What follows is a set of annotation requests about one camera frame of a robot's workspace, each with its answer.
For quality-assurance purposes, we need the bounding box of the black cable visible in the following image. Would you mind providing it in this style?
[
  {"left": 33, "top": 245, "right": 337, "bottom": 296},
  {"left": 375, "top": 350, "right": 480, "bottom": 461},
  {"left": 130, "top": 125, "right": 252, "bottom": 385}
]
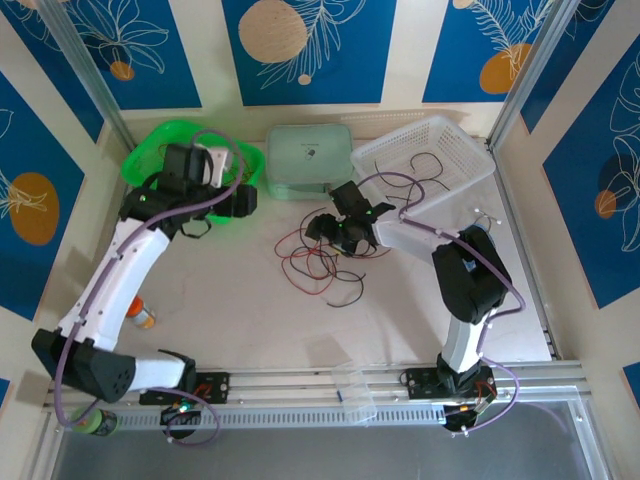
[
  {"left": 408, "top": 152, "right": 445, "bottom": 181},
  {"left": 325, "top": 269, "right": 367, "bottom": 309},
  {"left": 372, "top": 158, "right": 416, "bottom": 187},
  {"left": 404, "top": 177, "right": 451, "bottom": 211},
  {"left": 294, "top": 227, "right": 351, "bottom": 282}
]

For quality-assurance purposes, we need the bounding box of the green plastic basket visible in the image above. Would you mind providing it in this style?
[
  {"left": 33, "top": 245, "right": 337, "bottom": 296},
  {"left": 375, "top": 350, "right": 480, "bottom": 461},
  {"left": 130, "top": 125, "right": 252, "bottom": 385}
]
[{"left": 121, "top": 118, "right": 266, "bottom": 227}]

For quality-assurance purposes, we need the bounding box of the pale green lidded box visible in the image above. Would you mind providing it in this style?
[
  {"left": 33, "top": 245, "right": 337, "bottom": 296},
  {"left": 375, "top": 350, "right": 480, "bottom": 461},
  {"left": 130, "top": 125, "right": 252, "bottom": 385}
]
[{"left": 264, "top": 123, "right": 355, "bottom": 202}]

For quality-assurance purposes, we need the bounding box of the orange pill bottle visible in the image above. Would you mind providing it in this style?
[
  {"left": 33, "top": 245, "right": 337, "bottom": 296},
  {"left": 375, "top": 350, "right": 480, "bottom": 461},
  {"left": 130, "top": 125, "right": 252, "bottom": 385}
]
[{"left": 127, "top": 296, "right": 157, "bottom": 330}]

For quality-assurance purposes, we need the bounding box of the white plastic basket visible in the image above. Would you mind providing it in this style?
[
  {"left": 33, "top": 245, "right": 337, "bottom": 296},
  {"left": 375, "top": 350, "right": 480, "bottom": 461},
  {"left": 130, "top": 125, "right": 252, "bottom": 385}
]
[{"left": 348, "top": 114, "right": 497, "bottom": 221}]

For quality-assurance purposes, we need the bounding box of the blue leaf print panel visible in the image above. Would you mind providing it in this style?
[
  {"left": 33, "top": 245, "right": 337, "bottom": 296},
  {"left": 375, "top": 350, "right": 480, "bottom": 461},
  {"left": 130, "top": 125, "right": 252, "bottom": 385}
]
[
  {"left": 519, "top": 0, "right": 640, "bottom": 135},
  {"left": 542, "top": 47, "right": 640, "bottom": 310},
  {"left": 422, "top": 0, "right": 554, "bottom": 105},
  {"left": 222, "top": 0, "right": 397, "bottom": 107},
  {"left": 74, "top": 0, "right": 203, "bottom": 111},
  {"left": 0, "top": 69, "right": 87, "bottom": 322},
  {"left": 0, "top": 0, "right": 106, "bottom": 145}
]

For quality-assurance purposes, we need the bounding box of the clear plastic container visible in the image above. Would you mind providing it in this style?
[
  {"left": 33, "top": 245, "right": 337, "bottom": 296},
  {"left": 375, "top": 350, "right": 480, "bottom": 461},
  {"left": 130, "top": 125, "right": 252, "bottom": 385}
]
[{"left": 331, "top": 367, "right": 379, "bottom": 426}]

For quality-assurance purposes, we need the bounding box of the grey metal sheet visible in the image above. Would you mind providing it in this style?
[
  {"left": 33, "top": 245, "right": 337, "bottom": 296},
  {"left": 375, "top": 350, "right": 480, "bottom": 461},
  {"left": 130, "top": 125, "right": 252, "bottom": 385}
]
[{"left": 49, "top": 399, "right": 619, "bottom": 480}]

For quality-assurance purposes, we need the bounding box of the green capped bottle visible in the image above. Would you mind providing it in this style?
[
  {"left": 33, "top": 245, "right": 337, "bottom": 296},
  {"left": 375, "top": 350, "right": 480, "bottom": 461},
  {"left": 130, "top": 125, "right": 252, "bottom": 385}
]
[{"left": 69, "top": 405, "right": 119, "bottom": 438}]

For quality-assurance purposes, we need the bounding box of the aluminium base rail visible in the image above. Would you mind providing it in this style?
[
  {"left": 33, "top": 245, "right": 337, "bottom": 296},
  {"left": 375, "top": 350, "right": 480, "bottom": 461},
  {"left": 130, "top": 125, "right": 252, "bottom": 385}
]
[{"left": 42, "top": 360, "right": 585, "bottom": 405}]

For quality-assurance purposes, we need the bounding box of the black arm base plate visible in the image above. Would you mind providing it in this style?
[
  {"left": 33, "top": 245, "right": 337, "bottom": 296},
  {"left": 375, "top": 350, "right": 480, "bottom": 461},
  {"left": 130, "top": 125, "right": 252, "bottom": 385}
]
[
  {"left": 404, "top": 366, "right": 497, "bottom": 402},
  {"left": 138, "top": 371, "right": 232, "bottom": 407}
]

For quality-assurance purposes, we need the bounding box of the aluminium frame post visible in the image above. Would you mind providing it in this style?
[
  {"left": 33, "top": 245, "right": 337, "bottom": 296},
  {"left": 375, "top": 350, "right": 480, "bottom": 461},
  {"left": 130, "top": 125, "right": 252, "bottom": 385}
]
[
  {"left": 37, "top": 0, "right": 137, "bottom": 151},
  {"left": 487, "top": 0, "right": 577, "bottom": 147}
]

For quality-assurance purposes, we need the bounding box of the grey slotted cable duct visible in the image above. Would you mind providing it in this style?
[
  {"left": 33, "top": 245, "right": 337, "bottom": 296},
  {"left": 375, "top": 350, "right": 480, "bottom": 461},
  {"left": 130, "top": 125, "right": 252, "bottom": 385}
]
[{"left": 113, "top": 403, "right": 451, "bottom": 432}]

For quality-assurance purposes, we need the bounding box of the aluminium side rail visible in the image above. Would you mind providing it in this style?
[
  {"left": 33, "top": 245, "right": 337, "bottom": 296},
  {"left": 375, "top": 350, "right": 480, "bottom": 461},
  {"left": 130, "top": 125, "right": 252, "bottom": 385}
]
[{"left": 492, "top": 142, "right": 565, "bottom": 362}]

